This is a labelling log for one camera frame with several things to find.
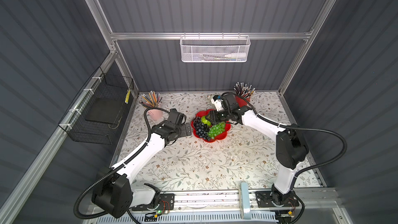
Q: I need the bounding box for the green fake grape bunch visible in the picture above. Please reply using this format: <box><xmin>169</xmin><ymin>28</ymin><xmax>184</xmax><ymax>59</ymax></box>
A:
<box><xmin>208</xmin><ymin>122</ymin><xmax>226</xmax><ymax>140</ymax></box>

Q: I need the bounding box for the dark purple fake grape bunch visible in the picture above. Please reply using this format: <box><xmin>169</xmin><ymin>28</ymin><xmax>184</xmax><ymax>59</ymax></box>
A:
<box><xmin>193</xmin><ymin>117</ymin><xmax>211</xmax><ymax>142</ymax></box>

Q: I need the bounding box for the green fake custard apple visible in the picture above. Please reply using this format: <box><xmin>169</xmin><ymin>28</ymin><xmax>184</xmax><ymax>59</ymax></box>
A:
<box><xmin>201</xmin><ymin>116</ymin><xmax>212</xmax><ymax>127</ymax></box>

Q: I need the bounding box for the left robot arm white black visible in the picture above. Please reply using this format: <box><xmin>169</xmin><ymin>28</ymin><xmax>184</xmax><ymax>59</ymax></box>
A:
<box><xmin>92</xmin><ymin>108</ymin><xmax>192</xmax><ymax>218</ymax></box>

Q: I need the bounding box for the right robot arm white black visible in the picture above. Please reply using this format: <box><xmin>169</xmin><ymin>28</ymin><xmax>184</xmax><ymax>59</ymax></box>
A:
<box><xmin>206</xmin><ymin>92</ymin><xmax>309</xmax><ymax>206</ymax></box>

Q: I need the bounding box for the red flower-shaped fruit bowl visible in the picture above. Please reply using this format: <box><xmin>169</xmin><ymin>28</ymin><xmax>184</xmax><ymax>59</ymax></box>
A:
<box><xmin>191</xmin><ymin>109</ymin><xmax>231</xmax><ymax>143</ymax></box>

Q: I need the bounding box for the red pen cup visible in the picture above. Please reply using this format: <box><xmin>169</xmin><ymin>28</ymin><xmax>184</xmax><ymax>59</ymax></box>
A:
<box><xmin>235</xmin><ymin>96</ymin><xmax>248</xmax><ymax>107</ymax></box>

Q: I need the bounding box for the pink pencil cup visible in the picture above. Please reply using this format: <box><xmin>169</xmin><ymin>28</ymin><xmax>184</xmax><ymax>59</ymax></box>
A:
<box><xmin>147</xmin><ymin>109</ymin><xmax>163</xmax><ymax>121</ymax></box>

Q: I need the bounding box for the pens bundle in red cup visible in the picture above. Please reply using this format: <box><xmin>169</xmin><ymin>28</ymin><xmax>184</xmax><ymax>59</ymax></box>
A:
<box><xmin>234</xmin><ymin>82</ymin><xmax>255</xmax><ymax>99</ymax></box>

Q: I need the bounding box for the coloured pencils bundle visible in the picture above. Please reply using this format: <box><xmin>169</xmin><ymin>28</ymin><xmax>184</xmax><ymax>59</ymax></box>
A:
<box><xmin>140</xmin><ymin>91</ymin><xmax>162</xmax><ymax>108</ymax></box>

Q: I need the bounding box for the yellow tag on basket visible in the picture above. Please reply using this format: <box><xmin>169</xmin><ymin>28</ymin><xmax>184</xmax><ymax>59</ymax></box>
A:
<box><xmin>124</xmin><ymin>89</ymin><xmax>131</xmax><ymax>104</ymax></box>

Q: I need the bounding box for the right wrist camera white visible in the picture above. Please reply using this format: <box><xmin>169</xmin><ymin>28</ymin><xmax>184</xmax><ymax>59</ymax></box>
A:
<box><xmin>210</xmin><ymin>95</ymin><xmax>224</xmax><ymax>112</ymax></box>

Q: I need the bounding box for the white wire mesh basket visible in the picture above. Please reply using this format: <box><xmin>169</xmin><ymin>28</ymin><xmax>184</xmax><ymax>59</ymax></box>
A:
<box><xmin>179</xmin><ymin>35</ymin><xmax>251</xmax><ymax>63</ymax></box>

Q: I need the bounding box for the black wire wall basket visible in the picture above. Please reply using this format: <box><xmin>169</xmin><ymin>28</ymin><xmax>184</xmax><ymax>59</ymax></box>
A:
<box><xmin>59</xmin><ymin>69</ymin><xmax>135</xmax><ymax>145</ymax></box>

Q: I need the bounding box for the light blue rail bracket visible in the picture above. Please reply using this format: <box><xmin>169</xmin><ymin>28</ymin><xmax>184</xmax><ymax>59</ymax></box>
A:
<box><xmin>238</xmin><ymin>182</ymin><xmax>251</xmax><ymax>220</ymax></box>

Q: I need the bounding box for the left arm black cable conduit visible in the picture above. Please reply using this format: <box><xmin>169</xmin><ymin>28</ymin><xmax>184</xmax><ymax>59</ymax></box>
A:
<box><xmin>73</xmin><ymin>107</ymin><xmax>172</xmax><ymax>220</ymax></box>

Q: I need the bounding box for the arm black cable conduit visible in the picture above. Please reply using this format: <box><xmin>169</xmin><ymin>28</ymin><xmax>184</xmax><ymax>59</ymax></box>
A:
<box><xmin>73</xmin><ymin>107</ymin><xmax>172</xmax><ymax>220</ymax></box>
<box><xmin>221</xmin><ymin>91</ymin><xmax>348</xmax><ymax>178</ymax></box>

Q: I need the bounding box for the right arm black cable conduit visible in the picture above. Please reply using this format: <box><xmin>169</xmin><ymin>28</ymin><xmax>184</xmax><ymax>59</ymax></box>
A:
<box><xmin>221</xmin><ymin>91</ymin><xmax>348</xmax><ymax>178</ymax></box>

